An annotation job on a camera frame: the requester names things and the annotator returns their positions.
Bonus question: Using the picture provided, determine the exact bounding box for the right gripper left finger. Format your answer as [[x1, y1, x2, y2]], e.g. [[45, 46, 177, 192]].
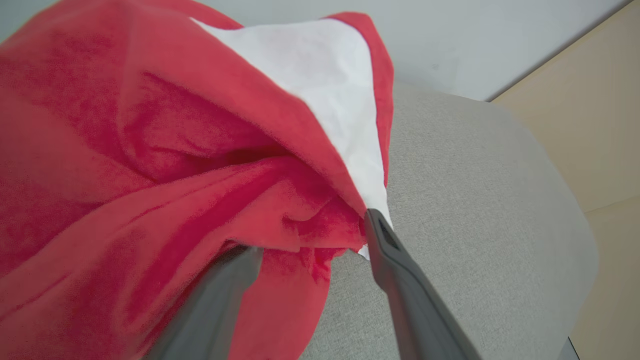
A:
[[144, 245, 264, 360]]

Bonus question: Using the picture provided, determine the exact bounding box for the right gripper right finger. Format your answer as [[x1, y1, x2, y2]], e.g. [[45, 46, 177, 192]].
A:
[[363, 208, 484, 360]]

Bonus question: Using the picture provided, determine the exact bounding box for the red and white garment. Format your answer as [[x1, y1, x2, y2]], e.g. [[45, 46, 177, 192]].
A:
[[0, 0, 395, 360]]

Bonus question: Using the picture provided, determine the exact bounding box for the grey fabric sofa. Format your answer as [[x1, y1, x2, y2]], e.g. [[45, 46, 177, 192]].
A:
[[299, 81, 600, 360]]

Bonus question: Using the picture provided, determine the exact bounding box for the beige partition panel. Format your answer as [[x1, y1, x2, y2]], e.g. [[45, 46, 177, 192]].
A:
[[491, 0, 640, 360]]

